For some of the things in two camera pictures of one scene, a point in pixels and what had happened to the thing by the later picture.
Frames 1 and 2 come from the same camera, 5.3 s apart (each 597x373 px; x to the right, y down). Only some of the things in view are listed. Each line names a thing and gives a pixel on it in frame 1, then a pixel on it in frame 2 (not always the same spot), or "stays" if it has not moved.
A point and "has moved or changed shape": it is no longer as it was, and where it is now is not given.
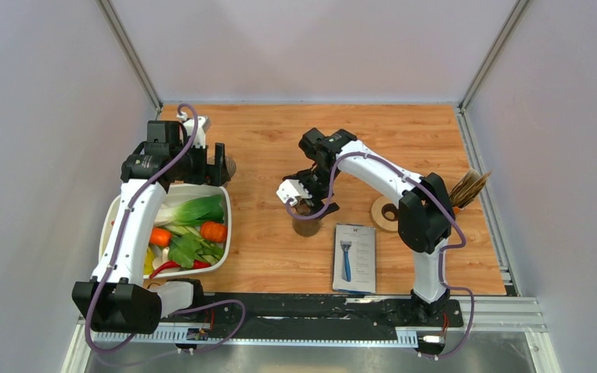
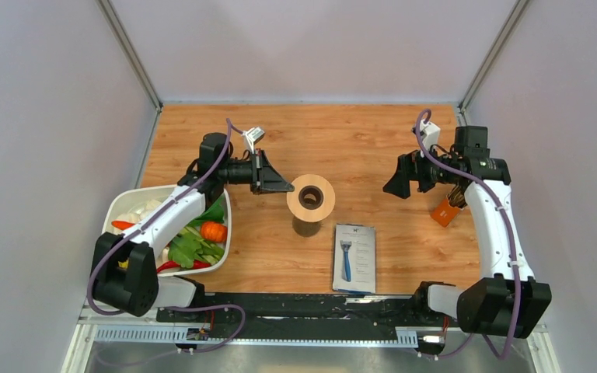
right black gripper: [316, 199] → [410, 167]
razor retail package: [354, 264] stays
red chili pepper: [197, 264] stays
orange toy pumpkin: [214, 231] stays
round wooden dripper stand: [380, 207] has moved or changed shape
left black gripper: [207, 174] → [263, 178]
